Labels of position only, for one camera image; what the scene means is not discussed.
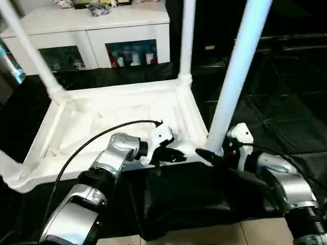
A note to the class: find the white upturned plastic table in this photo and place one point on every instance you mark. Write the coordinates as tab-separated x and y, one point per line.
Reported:
102	112

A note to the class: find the white plastic table leg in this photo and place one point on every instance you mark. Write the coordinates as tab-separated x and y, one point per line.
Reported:
237	66
186	41
11	166
30	51

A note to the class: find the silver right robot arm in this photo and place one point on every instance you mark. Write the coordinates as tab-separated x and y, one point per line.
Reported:
286	184

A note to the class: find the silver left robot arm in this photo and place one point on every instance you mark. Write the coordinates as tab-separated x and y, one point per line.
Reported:
107	168

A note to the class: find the black work mat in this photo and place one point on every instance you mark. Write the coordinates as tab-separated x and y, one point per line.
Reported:
286	127

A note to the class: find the black case with yellow label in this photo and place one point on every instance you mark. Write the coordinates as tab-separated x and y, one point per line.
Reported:
255	23

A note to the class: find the white glass-door cabinet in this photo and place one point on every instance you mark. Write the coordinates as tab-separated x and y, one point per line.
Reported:
87	25

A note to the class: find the grey crumpled object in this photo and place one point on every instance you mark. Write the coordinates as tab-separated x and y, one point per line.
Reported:
99	7

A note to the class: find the grey curtain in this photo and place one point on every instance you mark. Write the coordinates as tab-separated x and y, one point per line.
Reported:
10	61

